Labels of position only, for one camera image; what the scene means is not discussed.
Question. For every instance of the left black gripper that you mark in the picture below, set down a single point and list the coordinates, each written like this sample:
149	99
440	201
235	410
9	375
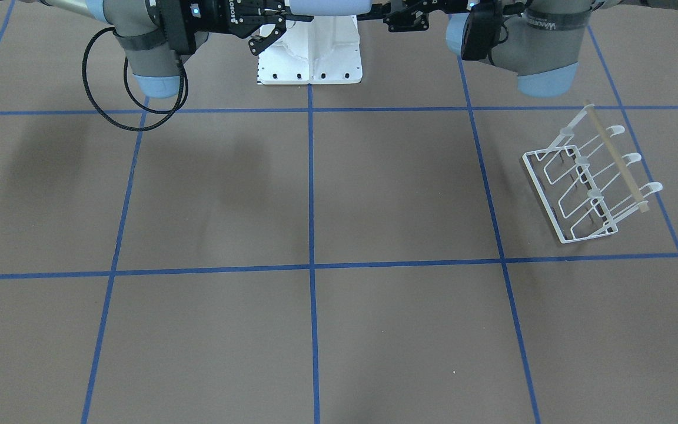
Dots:
440	10

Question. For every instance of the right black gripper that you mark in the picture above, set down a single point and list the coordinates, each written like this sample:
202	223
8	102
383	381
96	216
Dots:
222	13

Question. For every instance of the light blue plastic cup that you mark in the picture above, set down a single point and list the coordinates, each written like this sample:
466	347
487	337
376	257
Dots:
330	7

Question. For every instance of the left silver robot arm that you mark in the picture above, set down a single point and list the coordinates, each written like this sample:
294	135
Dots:
539	41

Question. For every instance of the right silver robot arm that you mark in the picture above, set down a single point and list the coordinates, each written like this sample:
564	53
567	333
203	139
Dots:
158	36

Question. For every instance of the white central robot pedestal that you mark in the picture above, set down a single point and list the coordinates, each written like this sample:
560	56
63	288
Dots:
325	50

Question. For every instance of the white wire cup rack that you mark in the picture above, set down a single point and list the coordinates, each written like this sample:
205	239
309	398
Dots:
585	184

